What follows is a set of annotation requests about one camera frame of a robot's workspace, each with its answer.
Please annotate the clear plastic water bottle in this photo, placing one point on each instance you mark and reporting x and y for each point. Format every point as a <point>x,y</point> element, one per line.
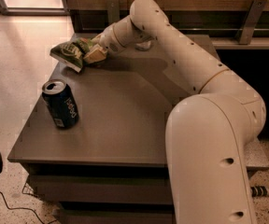
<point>144,46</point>

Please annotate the grey metal bracket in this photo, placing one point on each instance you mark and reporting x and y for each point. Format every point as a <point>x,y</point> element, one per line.
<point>246,31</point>
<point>113,10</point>

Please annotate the green jalapeno chip bag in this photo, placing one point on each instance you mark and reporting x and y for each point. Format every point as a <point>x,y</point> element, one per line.
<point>72,53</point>

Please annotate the blue pepsi soda can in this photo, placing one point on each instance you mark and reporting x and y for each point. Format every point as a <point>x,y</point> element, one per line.
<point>60,102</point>

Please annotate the right grey metal bracket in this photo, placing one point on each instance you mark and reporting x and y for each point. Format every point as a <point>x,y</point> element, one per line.
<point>246,31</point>

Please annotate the striped white cable plug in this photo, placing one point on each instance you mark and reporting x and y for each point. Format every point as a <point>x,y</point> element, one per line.
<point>260,191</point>

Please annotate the grey drawer cabinet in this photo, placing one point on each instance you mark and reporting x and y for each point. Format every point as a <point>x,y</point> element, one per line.
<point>111,167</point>

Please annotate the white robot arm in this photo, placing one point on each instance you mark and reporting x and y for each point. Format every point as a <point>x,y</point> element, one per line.
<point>207,132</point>

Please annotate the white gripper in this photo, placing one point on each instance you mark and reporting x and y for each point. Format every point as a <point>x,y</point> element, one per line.
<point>108,43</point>

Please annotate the left grey metal bracket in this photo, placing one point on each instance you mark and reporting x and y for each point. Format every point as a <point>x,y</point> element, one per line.
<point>113,10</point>

